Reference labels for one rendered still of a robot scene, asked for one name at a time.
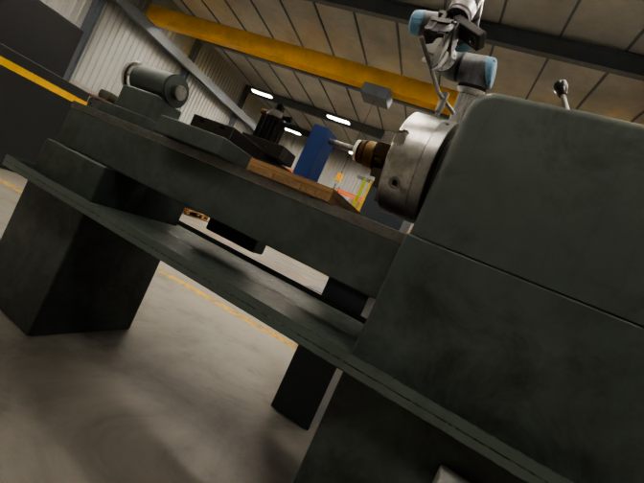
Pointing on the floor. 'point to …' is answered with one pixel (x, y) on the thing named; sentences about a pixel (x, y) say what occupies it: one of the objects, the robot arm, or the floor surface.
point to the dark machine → (34, 77)
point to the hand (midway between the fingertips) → (435, 65)
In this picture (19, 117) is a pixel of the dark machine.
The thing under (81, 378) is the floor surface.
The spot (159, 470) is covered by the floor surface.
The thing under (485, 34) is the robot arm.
